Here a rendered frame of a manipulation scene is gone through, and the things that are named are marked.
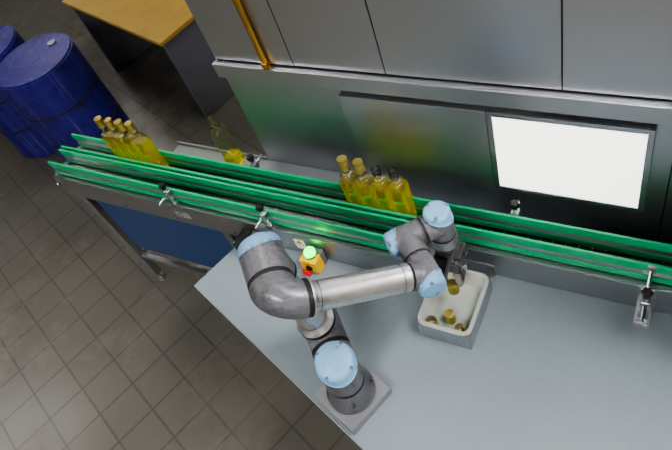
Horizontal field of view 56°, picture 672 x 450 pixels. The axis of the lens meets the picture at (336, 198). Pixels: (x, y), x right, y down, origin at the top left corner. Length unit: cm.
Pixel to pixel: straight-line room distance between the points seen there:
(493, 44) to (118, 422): 247
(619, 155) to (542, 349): 62
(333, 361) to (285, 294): 40
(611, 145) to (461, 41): 48
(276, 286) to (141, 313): 214
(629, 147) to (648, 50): 30
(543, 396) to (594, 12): 105
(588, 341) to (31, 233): 345
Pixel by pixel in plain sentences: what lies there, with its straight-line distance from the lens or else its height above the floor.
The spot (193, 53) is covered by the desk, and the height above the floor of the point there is 46.
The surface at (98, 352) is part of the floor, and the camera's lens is 358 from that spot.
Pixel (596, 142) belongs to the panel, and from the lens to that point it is 181.
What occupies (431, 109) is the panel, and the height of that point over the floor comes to 131.
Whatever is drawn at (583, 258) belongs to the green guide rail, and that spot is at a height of 93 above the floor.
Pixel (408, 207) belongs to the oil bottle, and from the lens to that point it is 206.
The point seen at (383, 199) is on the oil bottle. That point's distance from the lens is 205.
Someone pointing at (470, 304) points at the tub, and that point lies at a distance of 208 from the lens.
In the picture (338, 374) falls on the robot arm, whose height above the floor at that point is 101.
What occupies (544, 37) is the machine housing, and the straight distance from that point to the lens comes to 163.
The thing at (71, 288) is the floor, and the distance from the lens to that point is 395.
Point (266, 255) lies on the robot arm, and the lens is 152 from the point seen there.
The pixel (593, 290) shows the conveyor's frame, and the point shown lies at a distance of 207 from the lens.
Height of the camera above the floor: 258
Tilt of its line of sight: 48 degrees down
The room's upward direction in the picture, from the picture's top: 24 degrees counter-clockwise
